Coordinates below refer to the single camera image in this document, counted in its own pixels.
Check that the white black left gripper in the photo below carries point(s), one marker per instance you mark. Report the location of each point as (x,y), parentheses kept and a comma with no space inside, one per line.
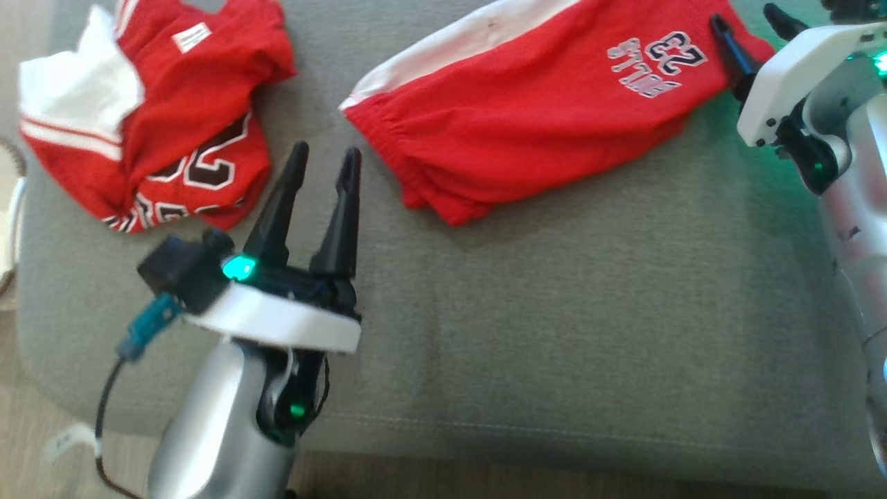
(291,315)

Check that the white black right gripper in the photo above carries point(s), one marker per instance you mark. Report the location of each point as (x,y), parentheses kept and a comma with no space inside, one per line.
(797,69)

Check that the red basketball jersey white sleeves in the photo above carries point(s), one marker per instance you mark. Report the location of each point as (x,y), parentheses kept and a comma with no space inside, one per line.
(187,104)

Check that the red shorts with white stripe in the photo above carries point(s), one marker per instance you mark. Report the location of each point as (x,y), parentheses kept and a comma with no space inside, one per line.
(540,118)

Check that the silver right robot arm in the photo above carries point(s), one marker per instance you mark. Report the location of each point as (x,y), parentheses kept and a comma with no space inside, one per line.
(856,229)

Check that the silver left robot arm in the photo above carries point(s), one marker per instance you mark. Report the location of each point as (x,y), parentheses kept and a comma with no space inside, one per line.
(201,430)

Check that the white tape piece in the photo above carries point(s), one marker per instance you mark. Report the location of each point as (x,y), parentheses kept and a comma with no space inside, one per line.
(69,442)

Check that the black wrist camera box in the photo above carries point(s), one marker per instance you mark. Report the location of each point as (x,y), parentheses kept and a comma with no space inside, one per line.
(180,274)
(856,8)

